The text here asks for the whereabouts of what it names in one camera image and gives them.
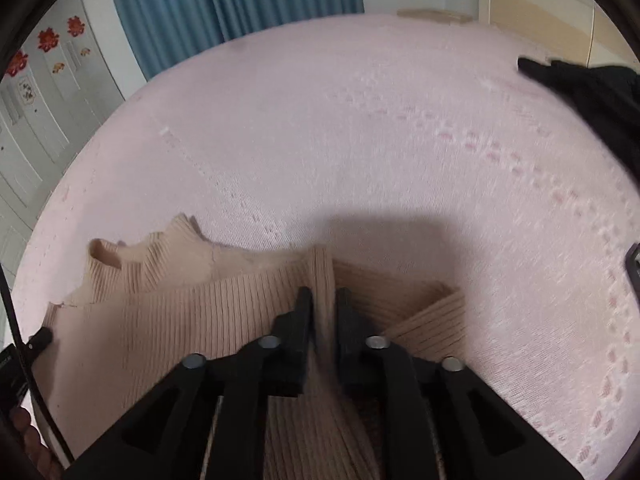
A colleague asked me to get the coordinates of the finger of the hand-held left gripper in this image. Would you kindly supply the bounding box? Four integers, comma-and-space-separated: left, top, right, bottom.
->
27, 327, 55, 352

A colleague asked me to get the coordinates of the pink knitted sweater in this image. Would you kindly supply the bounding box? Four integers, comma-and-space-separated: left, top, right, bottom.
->
30, 214, 468, 480

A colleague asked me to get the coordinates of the blue curtain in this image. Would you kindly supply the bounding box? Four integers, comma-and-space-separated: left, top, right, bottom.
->
102, 0, 364, 81

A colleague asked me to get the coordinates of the white wardrobe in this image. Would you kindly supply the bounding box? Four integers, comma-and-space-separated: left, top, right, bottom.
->
0, 0, 129, 273

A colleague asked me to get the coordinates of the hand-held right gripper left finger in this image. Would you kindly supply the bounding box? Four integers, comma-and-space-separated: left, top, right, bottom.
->
65, 286, 314, 480

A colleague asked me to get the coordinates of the person's left hand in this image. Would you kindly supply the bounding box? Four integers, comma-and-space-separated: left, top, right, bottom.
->
7, 404, 65, 480

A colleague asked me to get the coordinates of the dark smartphone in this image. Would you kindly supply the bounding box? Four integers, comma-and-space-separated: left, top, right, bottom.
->
625, 242, 640, 307

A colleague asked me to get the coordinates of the cream bed headboard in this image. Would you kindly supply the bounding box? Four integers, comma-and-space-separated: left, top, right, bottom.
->
476, 0, 628, 68

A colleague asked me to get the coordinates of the flat book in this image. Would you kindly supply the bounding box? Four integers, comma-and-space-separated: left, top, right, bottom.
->
396, 7, 474, 26

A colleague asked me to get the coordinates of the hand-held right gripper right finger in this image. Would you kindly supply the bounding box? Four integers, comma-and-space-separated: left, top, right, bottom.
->
335, 287, 584, 480

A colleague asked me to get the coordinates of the black puffer jacket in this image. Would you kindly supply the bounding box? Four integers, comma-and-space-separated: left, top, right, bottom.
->
517, 56, 640, 183

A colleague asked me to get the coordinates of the bed with pink sheet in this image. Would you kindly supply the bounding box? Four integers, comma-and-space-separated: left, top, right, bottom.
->
10, 12, 640, 480

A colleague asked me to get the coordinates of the thin black cable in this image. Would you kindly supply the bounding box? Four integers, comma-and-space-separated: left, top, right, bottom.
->
0, 260, 76, 466

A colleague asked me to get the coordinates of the framed picture sticker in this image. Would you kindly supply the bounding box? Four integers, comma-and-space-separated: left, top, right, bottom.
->
18, 77, 38, 109

